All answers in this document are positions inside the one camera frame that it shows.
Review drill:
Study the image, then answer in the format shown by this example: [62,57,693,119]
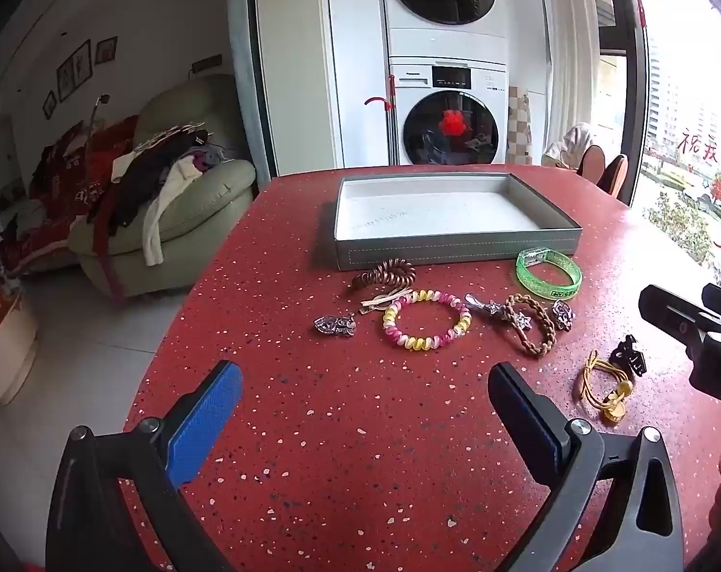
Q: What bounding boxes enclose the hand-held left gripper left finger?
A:
[44,360,245,572]

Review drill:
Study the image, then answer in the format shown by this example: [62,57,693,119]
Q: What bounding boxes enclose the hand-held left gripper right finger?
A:
[487,361,687,572]

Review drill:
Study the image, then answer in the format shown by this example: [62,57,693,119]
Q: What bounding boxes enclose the black claw hair clip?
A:
[609,334,650,378]

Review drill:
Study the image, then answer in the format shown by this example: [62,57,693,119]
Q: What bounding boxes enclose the brown braided bracelet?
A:
[503,293,558,359]

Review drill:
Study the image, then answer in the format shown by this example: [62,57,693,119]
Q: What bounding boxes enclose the yellow hair tie gold charm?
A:
[576,350,638,428]

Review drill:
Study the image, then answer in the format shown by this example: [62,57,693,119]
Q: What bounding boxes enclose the green transparent bangle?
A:
[516,247,583,300]

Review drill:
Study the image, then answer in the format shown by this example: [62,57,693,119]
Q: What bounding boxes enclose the pink yellow spiral hair tie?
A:
[382,289,473,352]

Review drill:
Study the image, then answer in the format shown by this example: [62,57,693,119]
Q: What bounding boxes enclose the beige rabbit hair clip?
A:
[358,286,415,314]

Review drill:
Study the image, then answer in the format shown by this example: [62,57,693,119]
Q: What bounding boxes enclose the brown spiral hair tie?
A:
[352,258,416,292]

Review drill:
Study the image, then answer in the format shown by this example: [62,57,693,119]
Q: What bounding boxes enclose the grey jewelry tray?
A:
[335,172,583,273]

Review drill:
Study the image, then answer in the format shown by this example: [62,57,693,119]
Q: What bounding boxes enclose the red window paper cuttings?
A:
[676,128,721,218]

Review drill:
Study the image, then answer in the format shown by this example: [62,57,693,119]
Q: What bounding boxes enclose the silver star hair clip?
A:
[464,292,534,333]

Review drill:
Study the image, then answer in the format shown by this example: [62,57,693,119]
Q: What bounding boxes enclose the brown dining chair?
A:
[601,153,629,200]
[578,144,607,183]

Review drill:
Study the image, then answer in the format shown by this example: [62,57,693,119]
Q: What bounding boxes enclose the beige cloth on chair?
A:
[542,122,594,169]

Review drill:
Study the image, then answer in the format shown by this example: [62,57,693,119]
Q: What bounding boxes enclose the green leather sofa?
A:
[68,74,259,299]

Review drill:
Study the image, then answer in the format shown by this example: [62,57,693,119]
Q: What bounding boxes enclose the checkered board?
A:
[507,86,533,165]

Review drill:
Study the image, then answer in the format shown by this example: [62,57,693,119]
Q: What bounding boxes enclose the pile of clothes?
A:
[86,122,242,269]

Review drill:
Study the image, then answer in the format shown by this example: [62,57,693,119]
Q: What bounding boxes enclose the red printed blanket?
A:
[0,116,141,276]

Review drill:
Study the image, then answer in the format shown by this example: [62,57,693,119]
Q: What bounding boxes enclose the floor lamp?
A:
[88,93,112,132]

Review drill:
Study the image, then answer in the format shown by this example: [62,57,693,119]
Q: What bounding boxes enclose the white washing machine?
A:
[389,56,509,166]

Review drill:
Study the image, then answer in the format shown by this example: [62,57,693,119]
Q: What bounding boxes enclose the white tumble dryer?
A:
[378,0,508,61]

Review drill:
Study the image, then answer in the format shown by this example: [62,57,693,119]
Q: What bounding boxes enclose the white tall cabinet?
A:
[325,0,392,169]

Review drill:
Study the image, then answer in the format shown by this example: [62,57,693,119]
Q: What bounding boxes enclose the red mop handle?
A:
[364,74,397,165]

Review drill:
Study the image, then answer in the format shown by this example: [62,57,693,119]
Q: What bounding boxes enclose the large framed wall picture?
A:
[56,41,93,103]

